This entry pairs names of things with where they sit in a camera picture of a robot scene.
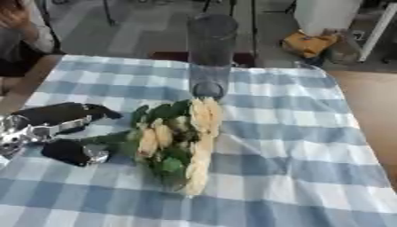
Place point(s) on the white table leg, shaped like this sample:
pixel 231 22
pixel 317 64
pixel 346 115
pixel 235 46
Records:
pixel 377 32

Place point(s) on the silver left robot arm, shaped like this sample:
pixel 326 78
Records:
pixel 15 137

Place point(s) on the white cabinet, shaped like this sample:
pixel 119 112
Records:
pixel 325 14

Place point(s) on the dark red stool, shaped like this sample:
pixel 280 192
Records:
pixel 168 56

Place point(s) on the long cream flower spray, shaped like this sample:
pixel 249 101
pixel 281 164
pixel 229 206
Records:
pixel 201 147

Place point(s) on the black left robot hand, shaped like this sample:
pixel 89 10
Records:
pixel 62 113

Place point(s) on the person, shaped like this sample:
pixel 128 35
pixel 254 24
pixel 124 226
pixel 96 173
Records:
pixel 20 38

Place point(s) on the black tripod leg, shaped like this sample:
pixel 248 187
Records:
pixel 108 11

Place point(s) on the black stand pole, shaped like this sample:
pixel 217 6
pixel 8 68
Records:
pixel 254 29

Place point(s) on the cream rose stem green leaves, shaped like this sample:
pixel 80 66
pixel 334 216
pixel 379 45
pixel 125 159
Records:
pixel 155 136

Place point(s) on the tall clear glass vase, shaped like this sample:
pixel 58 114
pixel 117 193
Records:
pixel 212 44

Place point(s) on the yellow bag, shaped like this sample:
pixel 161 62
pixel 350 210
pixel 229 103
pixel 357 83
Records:
pixel 307 44

